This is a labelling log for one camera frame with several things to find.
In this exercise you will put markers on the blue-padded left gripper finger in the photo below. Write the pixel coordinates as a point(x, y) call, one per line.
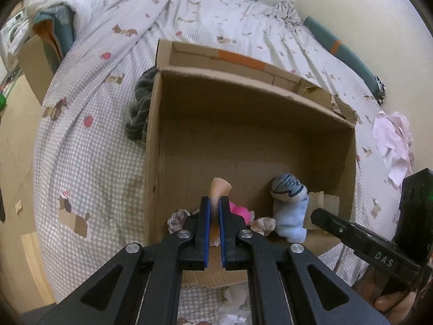
point(140, 285)

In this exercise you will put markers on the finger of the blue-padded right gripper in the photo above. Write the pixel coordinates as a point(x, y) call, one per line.
point(288, 284)

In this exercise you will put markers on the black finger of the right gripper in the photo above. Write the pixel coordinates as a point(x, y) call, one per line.
point(351, 234)

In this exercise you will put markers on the white sock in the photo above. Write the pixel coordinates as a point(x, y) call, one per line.
point(236, 300)

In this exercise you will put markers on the cream scrunchie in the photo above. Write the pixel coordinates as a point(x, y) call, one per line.
point(263, 226)

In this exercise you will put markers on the light blue fluffy scrunchie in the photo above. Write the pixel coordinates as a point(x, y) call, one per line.
point(289, 212)

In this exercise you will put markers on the lace grey scrunchie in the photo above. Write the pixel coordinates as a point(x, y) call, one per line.
point(176, 221)

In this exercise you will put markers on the pink soft toy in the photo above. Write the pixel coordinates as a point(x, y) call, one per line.
point(242, 211)

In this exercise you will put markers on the grey blue sock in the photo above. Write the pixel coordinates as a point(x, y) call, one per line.
point(287, 186)

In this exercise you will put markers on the beige stocking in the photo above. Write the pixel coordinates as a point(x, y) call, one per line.
point(219, 188)

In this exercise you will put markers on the person's right hand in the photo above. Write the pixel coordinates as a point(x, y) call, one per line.
point(396, 307)

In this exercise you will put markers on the clear plastic label wrapper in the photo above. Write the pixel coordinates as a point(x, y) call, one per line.
point(240, 318)

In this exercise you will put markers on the pink white clothes pile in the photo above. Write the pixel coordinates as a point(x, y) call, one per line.
point(394, 142)

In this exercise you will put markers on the checkered dog-print bedsheet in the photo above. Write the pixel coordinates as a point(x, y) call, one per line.
point(89, 176)

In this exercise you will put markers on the dark striped cloth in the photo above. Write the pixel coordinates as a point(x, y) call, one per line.
point(136, 127)

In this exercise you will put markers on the teal bolster cushion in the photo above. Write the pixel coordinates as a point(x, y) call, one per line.
point(339, 50)

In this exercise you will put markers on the cardboard bedside box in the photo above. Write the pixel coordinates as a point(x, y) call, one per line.
point(39, 62)

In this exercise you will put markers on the white washing machine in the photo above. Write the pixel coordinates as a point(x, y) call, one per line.
point(13, 35)

